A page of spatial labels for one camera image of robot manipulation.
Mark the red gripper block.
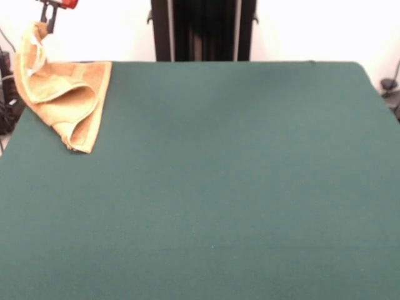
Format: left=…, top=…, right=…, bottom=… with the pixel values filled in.
left=39, top=0, right=79, bottom=34

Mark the tan terry towel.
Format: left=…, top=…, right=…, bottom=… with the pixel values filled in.
left=12, top=21, right=113, bottom=154

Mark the black red upright adapter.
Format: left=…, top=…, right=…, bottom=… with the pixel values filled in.
left=0, top=49, right=12, bottom=79

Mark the black grey stand base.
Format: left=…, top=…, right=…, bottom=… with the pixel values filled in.
left=0, top=77, right=26, bottom=136
left=380, top=79, right=400, bottom=121

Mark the dark green table cloth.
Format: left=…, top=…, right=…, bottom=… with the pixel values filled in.
left=0, top=61, right=400, bottom=300

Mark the thin dark cable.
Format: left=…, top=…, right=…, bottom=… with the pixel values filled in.
left=0, top=27, right=17, bottom=54

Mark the black stand frame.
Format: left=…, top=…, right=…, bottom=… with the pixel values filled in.
left=146, top=0, right=260, bottom=63

